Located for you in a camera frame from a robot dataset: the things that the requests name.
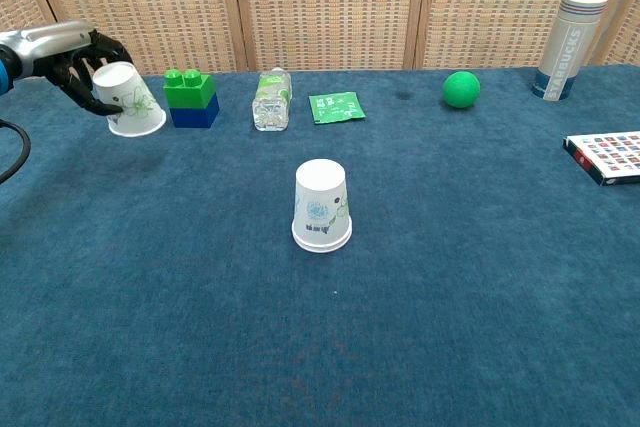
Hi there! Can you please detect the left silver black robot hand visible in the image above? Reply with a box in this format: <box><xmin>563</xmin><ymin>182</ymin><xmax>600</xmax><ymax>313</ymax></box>
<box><xmin>10</xmin><ymin>20</ymin><xmax>135</xmax><ymax>118</ymax></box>

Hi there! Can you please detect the blue carpet table mat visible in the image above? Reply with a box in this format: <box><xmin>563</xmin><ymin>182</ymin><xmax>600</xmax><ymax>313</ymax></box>
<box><xmin>0</xmin><ymin>64</ymin><xmax>640</xmax><ymax>427</ymax></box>

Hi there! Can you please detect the green ball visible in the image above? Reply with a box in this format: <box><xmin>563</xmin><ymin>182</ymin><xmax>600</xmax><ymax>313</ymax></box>
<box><xmin>442</xmin><ymin>70</ymin><xmax>482</xmax><ymax>110</ymax></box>

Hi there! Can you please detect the white Starbucks tumbler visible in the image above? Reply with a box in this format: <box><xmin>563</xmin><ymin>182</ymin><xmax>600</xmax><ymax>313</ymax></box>
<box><xmin>530</xmin><ymin>0</ymin><xmax>610</xmax><ymax>102</ymax></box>

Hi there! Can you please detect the white floral paper cup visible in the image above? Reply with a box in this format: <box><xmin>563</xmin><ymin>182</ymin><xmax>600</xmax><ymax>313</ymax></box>
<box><xmin>292</xmin><ymin>158</ymin><xmax>353</xmax><ymax>246</ymax></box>
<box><xmin>291</xmin><ymin>226</ymin><xmax>354</xmax><ymax>254</ymax></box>
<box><xmin>92</xmin><ymin>61</ymin><xmax>167</xmax><ymax>138</ymax></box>

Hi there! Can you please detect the green foil sachet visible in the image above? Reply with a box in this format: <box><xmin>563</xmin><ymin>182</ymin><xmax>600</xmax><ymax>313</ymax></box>
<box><xmin>308</xmin><ymin>91</ymin><xmax>367</xmax><ymax>125</ymax></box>

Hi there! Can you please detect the green toy building brick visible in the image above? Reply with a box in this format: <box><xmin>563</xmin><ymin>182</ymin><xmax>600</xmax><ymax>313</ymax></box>
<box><xmin>163</xmin><ymin>68</ymin><xmax>217</xmax><ymax>110</ymax></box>

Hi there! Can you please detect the flag print card box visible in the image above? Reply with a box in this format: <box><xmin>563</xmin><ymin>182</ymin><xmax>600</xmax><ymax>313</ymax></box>
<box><xmin>562</xmin><ymin>130</ymin><xmax>640</xmax><ymax>187</ymax></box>

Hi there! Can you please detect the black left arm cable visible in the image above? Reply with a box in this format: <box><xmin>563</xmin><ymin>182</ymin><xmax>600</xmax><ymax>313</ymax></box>
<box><xmin>0</xmin><ymin>118</ymin><xmax>33</xmax><ymax>186</ymax></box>

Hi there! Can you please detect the clear plastic water bottle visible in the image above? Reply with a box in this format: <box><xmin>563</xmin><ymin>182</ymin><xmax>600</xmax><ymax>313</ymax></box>
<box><xmin>252</xmin><ymin>67</ymin><xmax>294</xmax><ymax>132</ymax></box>

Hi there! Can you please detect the blue toy building brick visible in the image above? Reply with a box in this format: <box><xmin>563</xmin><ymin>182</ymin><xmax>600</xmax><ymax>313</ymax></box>
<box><xmin>168</xmin><ymin>92</ymin><xmax>221</xmax><ymax>129</ymax></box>

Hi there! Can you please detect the woven bamboo folding screen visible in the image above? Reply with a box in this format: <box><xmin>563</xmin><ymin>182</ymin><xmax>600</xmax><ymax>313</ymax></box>
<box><xmin>0</xmin><ymin>0</ymin><xmax>640</xmax><ymax>78</ymax></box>

